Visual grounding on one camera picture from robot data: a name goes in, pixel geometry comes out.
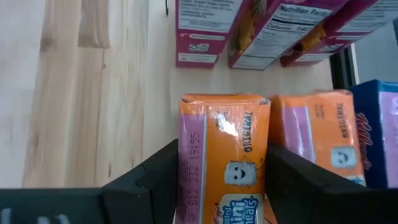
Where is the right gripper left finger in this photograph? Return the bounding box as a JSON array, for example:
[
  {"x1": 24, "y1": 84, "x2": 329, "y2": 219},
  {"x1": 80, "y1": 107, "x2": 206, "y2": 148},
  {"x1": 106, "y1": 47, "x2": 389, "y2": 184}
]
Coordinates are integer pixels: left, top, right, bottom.
[{"x1": 101, "y1": 139, "x2": 180, "y2": 224}]

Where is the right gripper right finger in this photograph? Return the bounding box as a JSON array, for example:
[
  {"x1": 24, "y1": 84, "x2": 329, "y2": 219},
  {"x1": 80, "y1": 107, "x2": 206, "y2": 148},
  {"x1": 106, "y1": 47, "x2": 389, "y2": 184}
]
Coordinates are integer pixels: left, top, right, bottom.
[{"x1": 264, "y1": 144, "x2": 348, "y2": 224}]

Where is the orange Mini Wheats cereal box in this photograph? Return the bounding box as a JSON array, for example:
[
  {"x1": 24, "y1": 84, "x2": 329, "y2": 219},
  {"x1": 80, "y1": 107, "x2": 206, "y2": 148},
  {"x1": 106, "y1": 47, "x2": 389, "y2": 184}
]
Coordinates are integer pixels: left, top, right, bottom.
[
  {"x1": 175, "y1": 93, "x2": 272, "y2": 224},
  {"x1": 267, "y1": 89, "x2": 368, "y2": 187}
]

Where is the blue Frosted Flakes cereal box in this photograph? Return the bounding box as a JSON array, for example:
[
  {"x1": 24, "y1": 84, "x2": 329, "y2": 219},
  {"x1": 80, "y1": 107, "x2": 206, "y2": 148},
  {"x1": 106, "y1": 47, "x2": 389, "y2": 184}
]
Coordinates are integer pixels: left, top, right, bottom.
[{"x1": 348, "y1": 79, "x2": 398, "y2": 190}]

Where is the magenta Raisin Bran cereal box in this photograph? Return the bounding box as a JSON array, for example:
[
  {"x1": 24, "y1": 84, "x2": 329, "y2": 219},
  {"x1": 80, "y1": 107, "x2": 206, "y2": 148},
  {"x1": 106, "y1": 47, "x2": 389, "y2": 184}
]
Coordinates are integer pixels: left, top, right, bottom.
[
  {"x1": 228, "y1": 0, "x2": 349, "y2": 71},
  {"x1": 279, "y1": 0, "x2": 398, "y2": 68},
  {"x1": 175, "y1": 0, "x2": 246, "y2": 69}
]

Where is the wooden shelf with black legs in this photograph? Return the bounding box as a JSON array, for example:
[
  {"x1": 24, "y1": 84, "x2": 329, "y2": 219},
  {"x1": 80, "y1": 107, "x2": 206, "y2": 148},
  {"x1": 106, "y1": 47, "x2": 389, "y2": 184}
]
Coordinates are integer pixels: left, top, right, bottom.
[{"x1": 148, "y1": 0, "x2": 352, "y2": 224}]

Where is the black aluminium table frame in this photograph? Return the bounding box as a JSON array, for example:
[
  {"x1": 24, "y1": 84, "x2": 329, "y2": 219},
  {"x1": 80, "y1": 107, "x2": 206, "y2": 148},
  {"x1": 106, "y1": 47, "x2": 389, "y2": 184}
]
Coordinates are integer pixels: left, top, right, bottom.
[{"x1": 328, "y1": 17, "x2": 398, "y2": 91}]

